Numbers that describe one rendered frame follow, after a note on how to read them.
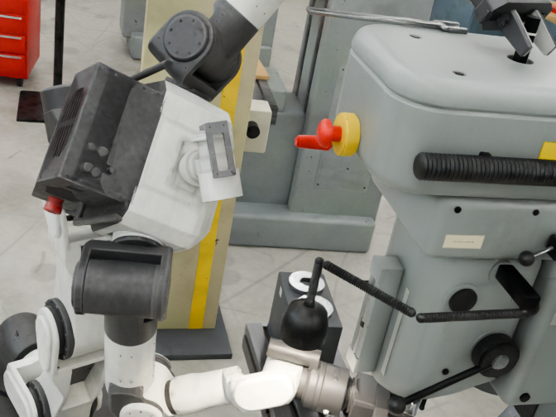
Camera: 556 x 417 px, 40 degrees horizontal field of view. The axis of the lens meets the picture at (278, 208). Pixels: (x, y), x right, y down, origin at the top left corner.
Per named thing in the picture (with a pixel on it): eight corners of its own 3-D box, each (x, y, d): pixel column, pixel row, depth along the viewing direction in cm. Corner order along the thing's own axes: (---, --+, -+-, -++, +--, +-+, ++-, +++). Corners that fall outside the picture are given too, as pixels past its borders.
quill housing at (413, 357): (387, 422, 122) (441, 256, 107) (348, 339, 139) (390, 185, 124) (491, 417, 128) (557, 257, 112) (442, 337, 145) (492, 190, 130)
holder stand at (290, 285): (279, 386, 184) (294, 320, 174) (266, 328, 202) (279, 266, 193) (327, 387, 186) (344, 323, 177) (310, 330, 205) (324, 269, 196)
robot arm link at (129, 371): (98, 428, 141) (96, 352, 126) (112, 371, 151) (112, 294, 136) (160, 434, 141) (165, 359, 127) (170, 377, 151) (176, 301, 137)
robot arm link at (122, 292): (83, 342, 127) (81, 286, 118) (93, 302, 134) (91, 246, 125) (154, 348, 128) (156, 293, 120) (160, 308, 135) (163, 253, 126)
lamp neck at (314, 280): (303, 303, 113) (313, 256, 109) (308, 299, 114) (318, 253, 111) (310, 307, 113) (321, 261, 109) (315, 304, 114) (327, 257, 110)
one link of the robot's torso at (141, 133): (-14, 227, 139) (53, 220, 110) (47, 61, 147) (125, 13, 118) (129, 276, 155) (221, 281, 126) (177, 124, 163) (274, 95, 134)
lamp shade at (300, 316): (269, 333, 116) (275, 300, 113) (297, 314, 121) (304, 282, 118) (306, 357, 112) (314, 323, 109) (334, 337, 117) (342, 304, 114)
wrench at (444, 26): (310, 16, 107) (311, 11, 106) (304, 8, 110) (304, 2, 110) (467, 35, 113) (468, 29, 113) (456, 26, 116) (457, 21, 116)
